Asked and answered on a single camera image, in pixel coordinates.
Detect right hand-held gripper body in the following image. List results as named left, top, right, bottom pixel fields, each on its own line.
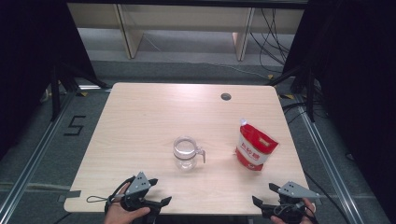
left=262, top=181, right=321, bottom=224

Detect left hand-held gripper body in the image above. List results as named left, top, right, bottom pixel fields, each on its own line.
left=120, top=171, right=162, bottom=216

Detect red and white sugar bag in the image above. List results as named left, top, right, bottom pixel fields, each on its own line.
left=233, top=118, right=280, bottom=173

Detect person's right hand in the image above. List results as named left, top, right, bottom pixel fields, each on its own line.
left=270, top=199, right=319, bottom=224

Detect person's left hand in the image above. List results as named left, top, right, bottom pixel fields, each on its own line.
left=104, top=182, right=152, bottom=224

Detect grey tape strip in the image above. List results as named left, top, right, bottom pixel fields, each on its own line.
left=57, top=189, right=82, bottom=203

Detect black metal stand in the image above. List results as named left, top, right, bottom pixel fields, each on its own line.
left=266, top=63, right=318, bottom=123
left=49, top=62, right=110, bottom=123

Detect black curtain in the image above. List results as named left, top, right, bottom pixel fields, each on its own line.
left=0, top=0, right=98, bottom=161
left=281, top=0, right=396, bottom=218

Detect light wooden shelf unit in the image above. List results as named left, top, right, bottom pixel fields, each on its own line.
left=66, top=3, right=306, bottom=62

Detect left black wrist strap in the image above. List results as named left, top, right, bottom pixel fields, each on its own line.
left=105, top=175, right=136, bottom=214

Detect black floor cable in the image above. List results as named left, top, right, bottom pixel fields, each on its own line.
left=303, top=171, right=353, bottom=224

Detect silver metal floor rail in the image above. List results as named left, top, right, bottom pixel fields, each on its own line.
left=293, top=96, right=386, bottom=224
left=0, top=91, right=78, bottom=217

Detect thin black cord loop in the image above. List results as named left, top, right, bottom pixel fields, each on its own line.
left=86, top=194, right=110, bottom=204

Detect hanging black cables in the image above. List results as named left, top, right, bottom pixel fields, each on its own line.
left=248, top=7, right=292, bottom=75

